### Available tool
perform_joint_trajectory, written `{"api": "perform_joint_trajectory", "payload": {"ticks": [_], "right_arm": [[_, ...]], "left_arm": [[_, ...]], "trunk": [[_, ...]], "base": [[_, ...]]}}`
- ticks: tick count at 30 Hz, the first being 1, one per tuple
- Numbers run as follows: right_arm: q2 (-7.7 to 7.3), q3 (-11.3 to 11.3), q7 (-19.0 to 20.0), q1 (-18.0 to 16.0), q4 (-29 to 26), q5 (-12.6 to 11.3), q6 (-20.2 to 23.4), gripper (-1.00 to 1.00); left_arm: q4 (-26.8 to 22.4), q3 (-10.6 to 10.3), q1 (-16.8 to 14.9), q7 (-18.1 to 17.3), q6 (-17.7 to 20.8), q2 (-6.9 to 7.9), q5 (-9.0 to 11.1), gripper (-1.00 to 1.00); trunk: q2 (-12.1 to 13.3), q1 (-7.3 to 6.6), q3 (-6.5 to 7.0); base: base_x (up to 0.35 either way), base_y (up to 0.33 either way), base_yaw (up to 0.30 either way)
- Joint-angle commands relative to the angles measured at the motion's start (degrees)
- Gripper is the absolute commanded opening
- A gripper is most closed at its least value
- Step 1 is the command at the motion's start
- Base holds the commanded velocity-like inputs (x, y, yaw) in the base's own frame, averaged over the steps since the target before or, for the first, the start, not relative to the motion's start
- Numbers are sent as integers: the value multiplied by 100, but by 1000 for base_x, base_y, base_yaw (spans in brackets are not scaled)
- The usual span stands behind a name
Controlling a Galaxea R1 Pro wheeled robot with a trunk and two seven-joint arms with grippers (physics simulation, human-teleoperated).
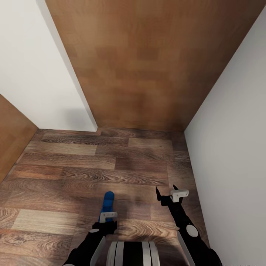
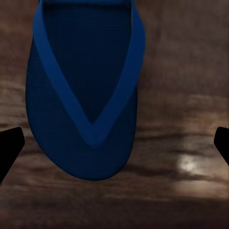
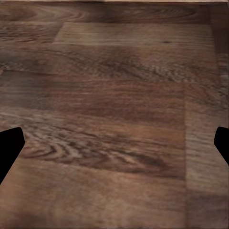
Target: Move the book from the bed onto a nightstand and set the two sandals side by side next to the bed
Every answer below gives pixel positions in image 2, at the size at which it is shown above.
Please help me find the sandal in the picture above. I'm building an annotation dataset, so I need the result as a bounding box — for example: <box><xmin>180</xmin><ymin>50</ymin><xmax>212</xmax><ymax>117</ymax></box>
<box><xmin>25</xmin><ymin>0</ymin><xmax>146</xmax><ymax>181</ymax></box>

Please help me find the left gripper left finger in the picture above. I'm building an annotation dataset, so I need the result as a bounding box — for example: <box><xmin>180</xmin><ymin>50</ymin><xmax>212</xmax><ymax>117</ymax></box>
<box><xmin>0</xmin><ymin>127</ymin><xmax>25</xmax><ymax>184</ymax></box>

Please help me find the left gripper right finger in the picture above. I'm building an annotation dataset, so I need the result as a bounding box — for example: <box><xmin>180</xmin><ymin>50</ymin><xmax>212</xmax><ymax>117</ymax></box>
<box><xmin>214</xmin><ymin>127</ymin><xmax>229</xmax><ymax>165</ymax></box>

